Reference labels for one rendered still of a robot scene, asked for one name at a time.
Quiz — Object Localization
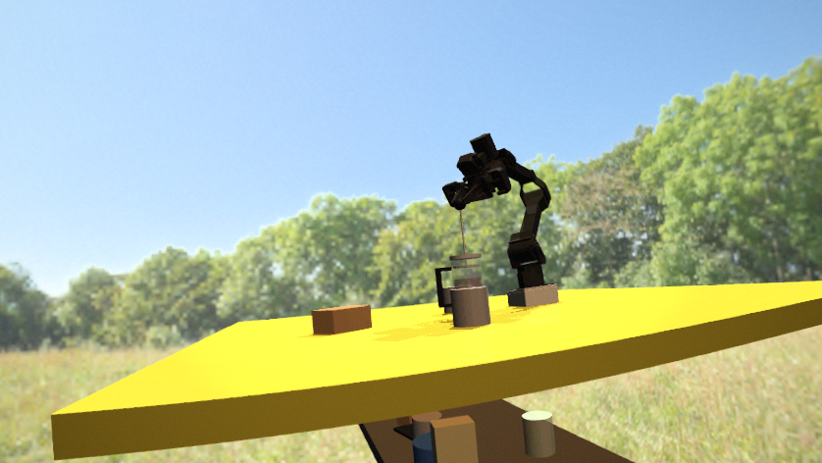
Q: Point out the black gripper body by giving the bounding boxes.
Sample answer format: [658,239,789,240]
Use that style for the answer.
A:
[442,167,511,207]

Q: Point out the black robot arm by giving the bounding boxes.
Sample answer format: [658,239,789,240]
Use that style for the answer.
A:
[456,132,551,289]

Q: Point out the olive-grey cylinder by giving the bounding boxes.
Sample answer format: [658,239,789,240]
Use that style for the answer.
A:
[522,411,555,458]

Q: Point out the dark blue cylinder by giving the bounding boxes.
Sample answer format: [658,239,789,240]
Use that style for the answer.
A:
[412,432,434,463]

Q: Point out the brown cylinder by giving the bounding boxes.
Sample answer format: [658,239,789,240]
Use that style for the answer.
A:
[412,411,442,439]
[442,286,453,313]
[450,286,491,328]

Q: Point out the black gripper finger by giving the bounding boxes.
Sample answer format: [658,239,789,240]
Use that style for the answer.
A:
[451,181,466,206]
[462,175,492,203]

